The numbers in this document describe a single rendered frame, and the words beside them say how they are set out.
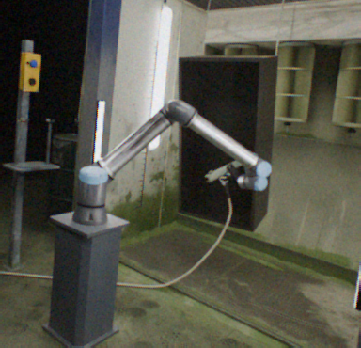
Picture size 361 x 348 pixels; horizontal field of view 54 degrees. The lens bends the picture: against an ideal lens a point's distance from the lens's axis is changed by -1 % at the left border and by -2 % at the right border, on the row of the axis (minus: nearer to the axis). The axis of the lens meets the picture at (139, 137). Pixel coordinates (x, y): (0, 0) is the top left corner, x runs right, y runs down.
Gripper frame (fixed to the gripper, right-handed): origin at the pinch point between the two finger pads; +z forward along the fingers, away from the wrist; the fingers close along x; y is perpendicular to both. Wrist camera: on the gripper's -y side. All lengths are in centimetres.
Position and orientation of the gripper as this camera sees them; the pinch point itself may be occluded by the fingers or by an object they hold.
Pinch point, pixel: (221, 175)
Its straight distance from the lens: 249.0
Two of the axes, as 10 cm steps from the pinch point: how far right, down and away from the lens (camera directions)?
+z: -4.5, 0.2, 8.9
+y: 3.4, 9.3, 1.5
